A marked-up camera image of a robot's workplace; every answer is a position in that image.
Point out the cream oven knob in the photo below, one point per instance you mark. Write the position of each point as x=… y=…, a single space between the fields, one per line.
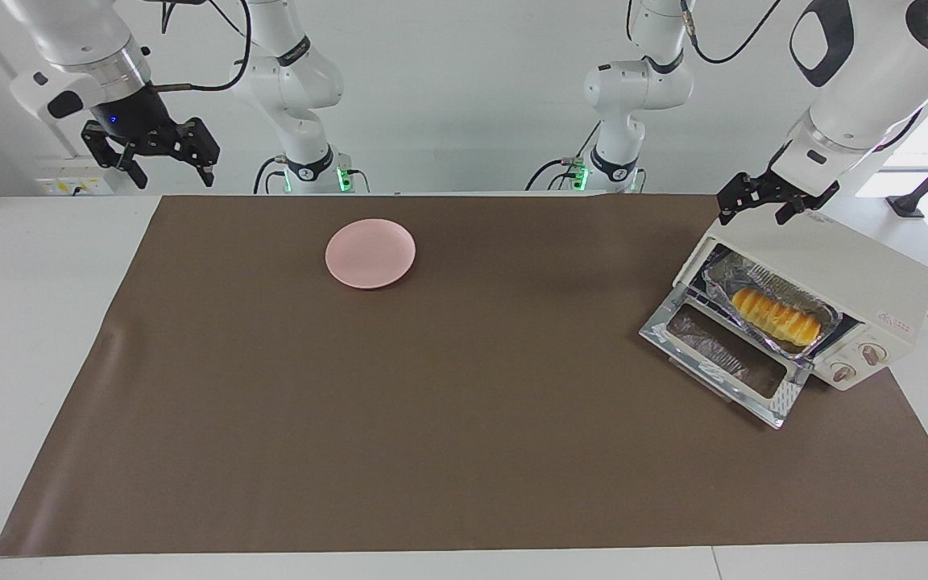
x=844 y=372
x=872 y=353

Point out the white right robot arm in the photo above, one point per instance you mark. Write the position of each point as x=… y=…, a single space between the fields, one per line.
x=295 y=80

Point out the glass oven door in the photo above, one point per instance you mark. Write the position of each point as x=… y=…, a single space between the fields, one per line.
x=722 y=354

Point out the pink round plate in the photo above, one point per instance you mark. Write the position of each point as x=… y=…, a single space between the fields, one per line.
x=370 y=254

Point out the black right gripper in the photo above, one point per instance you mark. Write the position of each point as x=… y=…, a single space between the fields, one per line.
x=138 y=117

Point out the brown table mat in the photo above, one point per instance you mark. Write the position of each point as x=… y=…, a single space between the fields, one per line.
x=432 y=419

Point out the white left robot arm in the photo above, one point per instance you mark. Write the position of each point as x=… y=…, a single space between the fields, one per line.
x=867 y=72

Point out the cream toaster oven body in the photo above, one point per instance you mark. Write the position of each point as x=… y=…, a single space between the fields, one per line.
x=834 y=266

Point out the aluminium foil baking tray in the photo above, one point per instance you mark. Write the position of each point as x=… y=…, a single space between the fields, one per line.
x=723 y=270

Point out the white wall socket box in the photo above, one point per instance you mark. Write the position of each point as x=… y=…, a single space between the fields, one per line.
x=77 y=177

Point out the golden ridged bread loaf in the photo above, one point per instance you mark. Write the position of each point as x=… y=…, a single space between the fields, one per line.
x=774 y=316

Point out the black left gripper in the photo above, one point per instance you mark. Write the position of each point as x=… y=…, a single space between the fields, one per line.
x=780 y=192

